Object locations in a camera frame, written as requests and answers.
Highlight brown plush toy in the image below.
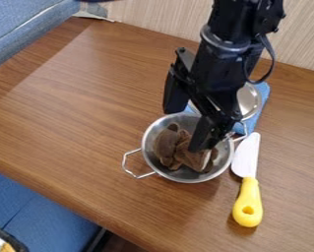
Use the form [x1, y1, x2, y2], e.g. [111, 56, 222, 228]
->
[152, 122, 220, 174]

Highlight blue cloth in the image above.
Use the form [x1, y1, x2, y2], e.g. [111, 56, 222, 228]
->
[184, 81, 273, 136]

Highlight silver pot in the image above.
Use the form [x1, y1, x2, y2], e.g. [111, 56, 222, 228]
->
[120, 112, 249, 184]

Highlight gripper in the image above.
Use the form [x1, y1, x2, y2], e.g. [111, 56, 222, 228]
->
[161, 35, 265, 154]

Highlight white spatula with yellow handle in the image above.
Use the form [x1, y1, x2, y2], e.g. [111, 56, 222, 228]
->
[229, 131, 265, 228]

